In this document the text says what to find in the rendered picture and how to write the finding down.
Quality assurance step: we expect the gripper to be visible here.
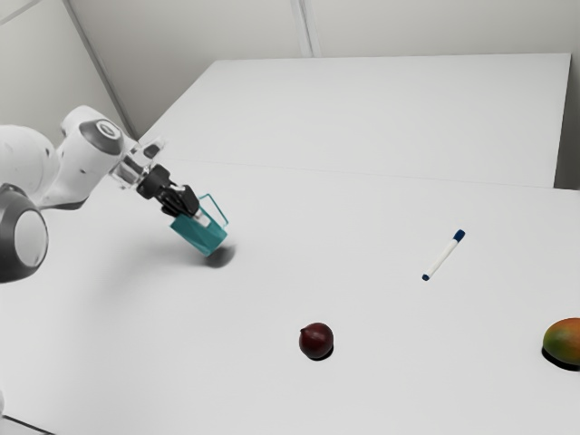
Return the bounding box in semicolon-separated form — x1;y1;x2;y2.
135;164;212;228

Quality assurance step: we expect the teal faceted mug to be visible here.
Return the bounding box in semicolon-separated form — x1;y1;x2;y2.
169;192;229;257

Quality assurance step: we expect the dark red onion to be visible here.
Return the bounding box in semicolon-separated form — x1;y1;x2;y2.
298;322;335;360

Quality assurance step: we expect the white marker with blue cap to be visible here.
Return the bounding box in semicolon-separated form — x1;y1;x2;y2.
420;228;467;282

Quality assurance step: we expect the orange green mango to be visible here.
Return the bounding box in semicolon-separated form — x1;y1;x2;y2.
542;317;580;363

